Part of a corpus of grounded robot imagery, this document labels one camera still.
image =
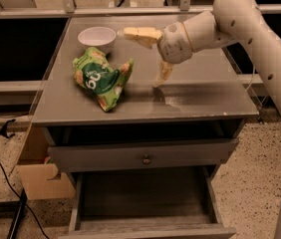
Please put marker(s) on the brown cardboard box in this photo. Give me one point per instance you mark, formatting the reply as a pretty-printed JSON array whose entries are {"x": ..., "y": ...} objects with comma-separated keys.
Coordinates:
[{"x": 40, "y": 178}]

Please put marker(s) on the grey top drawer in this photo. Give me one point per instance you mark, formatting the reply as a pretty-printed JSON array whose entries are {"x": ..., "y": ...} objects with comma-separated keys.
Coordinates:
[{"x": 129, "y": 155}]

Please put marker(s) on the round brass drawer knob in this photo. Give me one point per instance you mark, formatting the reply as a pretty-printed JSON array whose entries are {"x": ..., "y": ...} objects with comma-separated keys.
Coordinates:
[{"x": 146, "y": 159}]

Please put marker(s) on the grey wooden nightstand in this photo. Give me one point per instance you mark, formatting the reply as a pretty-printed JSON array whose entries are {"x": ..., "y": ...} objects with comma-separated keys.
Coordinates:
[{"x": 201, "y": 100}]

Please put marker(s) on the white ceramic bowl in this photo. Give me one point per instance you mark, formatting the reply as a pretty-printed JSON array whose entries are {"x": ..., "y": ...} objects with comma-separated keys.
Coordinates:
[{"x": 102, "y": 38}]

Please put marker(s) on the grey open middle drawer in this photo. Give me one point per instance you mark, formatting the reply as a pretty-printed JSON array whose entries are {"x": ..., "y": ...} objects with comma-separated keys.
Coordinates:
[{"x": 162, "y": 203}]

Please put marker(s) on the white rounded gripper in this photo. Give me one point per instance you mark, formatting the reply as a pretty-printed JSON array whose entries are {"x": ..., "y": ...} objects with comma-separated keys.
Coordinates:
[{"x": 174, "y": 44}]

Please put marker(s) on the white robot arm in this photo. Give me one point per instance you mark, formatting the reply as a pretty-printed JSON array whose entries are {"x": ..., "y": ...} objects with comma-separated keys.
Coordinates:
[{"x": 227, "y": 22}]

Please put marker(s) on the green rice chip bag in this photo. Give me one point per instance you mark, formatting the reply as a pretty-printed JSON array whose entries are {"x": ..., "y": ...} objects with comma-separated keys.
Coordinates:
[{"x": 93, "y": 72}]

